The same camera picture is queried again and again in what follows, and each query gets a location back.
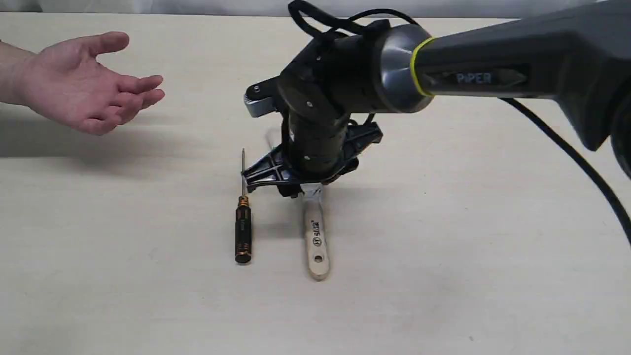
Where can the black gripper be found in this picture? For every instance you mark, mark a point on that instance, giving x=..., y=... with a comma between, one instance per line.
x=308, y=154

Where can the wide wooden-handled paint brush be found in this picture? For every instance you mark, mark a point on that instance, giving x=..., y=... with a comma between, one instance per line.
x=318, y=261

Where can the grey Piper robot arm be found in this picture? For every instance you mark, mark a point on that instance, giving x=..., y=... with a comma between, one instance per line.
x=577, y=57

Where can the person's bare open hand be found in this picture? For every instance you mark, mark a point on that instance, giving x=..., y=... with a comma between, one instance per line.
x=67, y=84

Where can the black and gold screwdriver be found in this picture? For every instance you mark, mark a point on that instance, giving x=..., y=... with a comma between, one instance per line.
x=243, y=222

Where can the white backdrop curtain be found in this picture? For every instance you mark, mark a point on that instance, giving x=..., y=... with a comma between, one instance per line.
x=340, y=8

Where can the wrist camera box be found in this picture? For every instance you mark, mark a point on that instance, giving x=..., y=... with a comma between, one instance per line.
x=262, y=98

